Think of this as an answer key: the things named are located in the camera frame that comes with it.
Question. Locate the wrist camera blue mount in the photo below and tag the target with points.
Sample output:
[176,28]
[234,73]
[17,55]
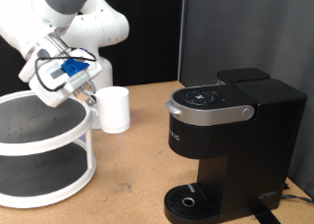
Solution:
[73,67]

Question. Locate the black Keurig coffee machine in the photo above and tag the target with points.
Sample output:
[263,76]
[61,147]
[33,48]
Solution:
[242,152]

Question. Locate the white two-tier turntable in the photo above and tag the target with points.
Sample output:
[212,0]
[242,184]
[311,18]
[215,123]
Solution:
[39,145]

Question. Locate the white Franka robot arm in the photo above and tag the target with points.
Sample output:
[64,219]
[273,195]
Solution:
[98,24]

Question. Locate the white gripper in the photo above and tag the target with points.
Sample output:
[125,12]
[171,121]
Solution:
[49,93]

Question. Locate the black curtain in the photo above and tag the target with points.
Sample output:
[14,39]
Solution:
[150,37]

